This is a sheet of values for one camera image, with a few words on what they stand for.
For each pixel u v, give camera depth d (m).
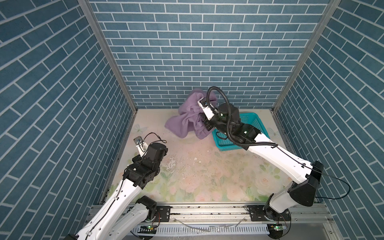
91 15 0.72
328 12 0.72
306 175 0.41
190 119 0.67
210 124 0.61
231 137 0.50
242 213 0.75
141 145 0.62
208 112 0.58
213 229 0.71
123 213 0.45
